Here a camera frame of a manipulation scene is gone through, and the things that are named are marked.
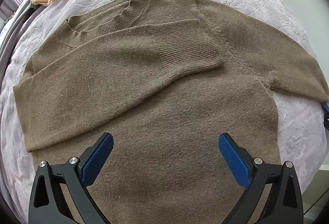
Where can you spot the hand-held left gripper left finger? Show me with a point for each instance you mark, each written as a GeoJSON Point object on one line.
{"type": "Point", "coordinates": [99, 159]}

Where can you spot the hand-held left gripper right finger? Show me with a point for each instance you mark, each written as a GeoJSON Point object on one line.
{"type": "Point", "coordinates": [234, 159]}

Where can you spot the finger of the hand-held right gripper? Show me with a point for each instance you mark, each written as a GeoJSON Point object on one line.
{"type": "Point", "coordinates": [326, 108]}

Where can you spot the brown knit sweater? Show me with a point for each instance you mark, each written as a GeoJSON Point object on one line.
{"type": "Point", "coordinates": [164, 100]}

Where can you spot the grey bed sheet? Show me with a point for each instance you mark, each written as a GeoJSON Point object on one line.
{"type": "Point", "coordinates": [12, 25]}

